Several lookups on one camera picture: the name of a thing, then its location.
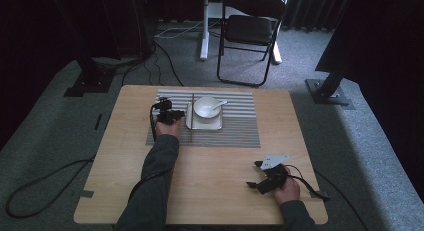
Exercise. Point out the person's right hand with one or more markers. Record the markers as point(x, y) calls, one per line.
point(288, 191)

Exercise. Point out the grey striped placemat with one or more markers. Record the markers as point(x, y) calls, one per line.
point(233, 134)

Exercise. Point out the black strip on carpet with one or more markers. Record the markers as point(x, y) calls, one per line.
point(98, 122)

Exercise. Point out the white spoon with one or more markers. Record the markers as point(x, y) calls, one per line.
point(221, 103)

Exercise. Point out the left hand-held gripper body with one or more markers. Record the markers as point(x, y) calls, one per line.
point(165, 116)

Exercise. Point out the dark curtain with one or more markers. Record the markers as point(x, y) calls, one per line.
point(310, 11)

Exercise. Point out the metal stand with base plate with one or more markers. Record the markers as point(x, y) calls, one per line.
point(328, 91)

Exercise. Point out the grey tape strip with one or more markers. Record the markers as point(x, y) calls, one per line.
point(320, 194)
point(86, 193)

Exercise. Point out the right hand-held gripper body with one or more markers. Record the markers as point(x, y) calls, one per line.
point(276, 176)

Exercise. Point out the white bowl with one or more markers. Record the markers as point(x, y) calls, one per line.
point(204, 109)

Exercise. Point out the black stand with base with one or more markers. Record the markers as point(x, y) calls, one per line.
point(90, 82)

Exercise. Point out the person's left hand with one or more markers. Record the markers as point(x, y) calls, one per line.
point(168, 129)

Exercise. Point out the white square plate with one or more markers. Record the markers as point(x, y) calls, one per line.
point(200, 126)

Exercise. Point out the black folding chair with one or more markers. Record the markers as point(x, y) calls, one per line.
point(248, 29)

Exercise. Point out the white desk frame leg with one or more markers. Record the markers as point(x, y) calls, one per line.
point(276, 56)
point(204, 41)

